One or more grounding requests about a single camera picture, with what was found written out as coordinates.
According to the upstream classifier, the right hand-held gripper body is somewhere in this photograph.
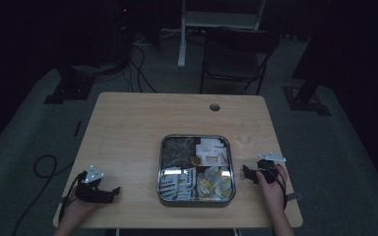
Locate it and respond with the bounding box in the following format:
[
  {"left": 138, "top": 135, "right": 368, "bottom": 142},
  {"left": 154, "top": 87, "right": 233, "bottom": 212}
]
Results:
[{"left": 257, "top": 150, "right": 287, "bottom": 184}]

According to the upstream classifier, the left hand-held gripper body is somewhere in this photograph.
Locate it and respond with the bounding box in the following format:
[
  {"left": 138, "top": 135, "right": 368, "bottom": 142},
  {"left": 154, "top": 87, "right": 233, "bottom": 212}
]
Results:
[{"left": 74, "top": 164, "right": 111, "bottom": 205}]

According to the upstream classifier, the clear square lid with knob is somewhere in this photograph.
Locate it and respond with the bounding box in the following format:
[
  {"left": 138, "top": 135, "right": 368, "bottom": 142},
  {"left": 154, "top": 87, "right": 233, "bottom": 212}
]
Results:
[{"left": 158, "top": 134, "right": 236, "bottom": 204}]

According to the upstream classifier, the square divided storage box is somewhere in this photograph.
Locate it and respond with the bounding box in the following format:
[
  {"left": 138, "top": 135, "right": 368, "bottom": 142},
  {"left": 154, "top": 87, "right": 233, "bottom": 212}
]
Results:
[{"left": 157, "top": 133, "right": 237, "bottom": 208}]

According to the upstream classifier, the person's right hand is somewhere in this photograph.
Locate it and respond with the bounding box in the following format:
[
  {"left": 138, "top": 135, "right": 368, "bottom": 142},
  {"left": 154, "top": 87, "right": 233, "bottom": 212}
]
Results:
[{"left": 256, "top": 163, "right": 288, "bottom": 214}]

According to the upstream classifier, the person's left hand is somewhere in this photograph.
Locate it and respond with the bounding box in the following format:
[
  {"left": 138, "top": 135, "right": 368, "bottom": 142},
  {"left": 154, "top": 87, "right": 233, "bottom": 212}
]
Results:
[{"left": 60, "top": 200, "right": 96, "bottom": 227}]

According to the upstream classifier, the pile of round yellow-label bags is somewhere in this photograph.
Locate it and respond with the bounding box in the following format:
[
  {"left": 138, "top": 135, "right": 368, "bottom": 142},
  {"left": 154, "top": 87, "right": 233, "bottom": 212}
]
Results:
[{"left": 196, "top": 166, "right": 234, "bottom": 201}]

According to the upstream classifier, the pile of white orange packets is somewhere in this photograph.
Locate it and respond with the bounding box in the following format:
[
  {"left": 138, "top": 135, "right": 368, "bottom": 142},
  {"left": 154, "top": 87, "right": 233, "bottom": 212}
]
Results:
[{"left": 195, "top": 137, "right": 229, "bottom": 167}]

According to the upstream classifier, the black tape strip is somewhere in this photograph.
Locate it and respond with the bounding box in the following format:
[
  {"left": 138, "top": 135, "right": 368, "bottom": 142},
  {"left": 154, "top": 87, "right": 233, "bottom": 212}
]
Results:
[{"left": 73, "top": 120, "right": 83, "bottom": 138}]

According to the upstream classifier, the pile of white striped packets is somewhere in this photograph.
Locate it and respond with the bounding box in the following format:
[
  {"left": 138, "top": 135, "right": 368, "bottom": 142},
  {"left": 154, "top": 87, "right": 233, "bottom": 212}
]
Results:
[{"left": 159, "top": 166, "right": 198, "bottom": 201}]

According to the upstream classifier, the pile of dark tea bags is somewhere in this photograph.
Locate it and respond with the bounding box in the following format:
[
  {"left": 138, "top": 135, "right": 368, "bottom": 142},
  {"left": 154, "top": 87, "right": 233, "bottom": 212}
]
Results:
[{"left": 161, "top": 137, "right": 196, "bottom": 168}]

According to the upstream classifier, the black stand base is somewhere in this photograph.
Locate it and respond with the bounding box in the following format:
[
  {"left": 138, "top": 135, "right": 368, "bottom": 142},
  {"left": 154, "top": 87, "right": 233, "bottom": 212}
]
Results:
[
  {"left": 43, "top": 65, "right": 96, "bottom": 105},
  {"left": 282, "top": 32, "right": 332, "bottom": 116}
]

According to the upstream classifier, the black folding chair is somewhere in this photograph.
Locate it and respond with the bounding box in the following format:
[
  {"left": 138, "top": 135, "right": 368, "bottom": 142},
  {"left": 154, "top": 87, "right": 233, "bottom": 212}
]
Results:
[{"left": 199, "top": 29, "right": 281, "bottom": 96}]

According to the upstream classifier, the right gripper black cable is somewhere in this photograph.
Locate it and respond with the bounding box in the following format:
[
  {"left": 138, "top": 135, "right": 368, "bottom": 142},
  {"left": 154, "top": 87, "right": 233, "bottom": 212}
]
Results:
[{"left": 275, "top": 165, "right": 289, "bottom": 210}]

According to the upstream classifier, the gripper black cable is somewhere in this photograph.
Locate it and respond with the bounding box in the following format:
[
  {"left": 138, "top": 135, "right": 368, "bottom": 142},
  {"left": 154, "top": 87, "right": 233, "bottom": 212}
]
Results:
[
  {"left": 58, "top": 170, "right": 89, "bottom": 224},
  {"left": 275, "top": 165, "right": 289, "bottom": 210}
]

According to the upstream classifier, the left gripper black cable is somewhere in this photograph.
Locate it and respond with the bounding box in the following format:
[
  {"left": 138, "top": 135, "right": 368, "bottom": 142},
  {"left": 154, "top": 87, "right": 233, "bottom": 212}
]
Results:
[{"left": 58, "top": 170, "right": 89, "bottom": 224}]

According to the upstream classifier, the black floor cable loop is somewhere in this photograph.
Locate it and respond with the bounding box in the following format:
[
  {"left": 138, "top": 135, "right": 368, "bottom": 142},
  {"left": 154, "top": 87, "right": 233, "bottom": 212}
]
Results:
[{"left": 11, "top": 154, "right": 77, "bottom": 236}]

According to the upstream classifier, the black floor cables bundle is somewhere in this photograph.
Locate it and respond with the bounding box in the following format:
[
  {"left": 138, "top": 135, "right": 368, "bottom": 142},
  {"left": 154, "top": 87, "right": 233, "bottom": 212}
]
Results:
[{"left": 124, "top": 42, "right": 158, "bottom": 93}]

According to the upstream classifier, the white desk frame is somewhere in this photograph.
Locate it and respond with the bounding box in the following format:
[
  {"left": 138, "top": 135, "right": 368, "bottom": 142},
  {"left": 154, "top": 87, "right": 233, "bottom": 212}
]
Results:
[{"left": 176, "top": 0, "right": 267, "bottom": 69}]

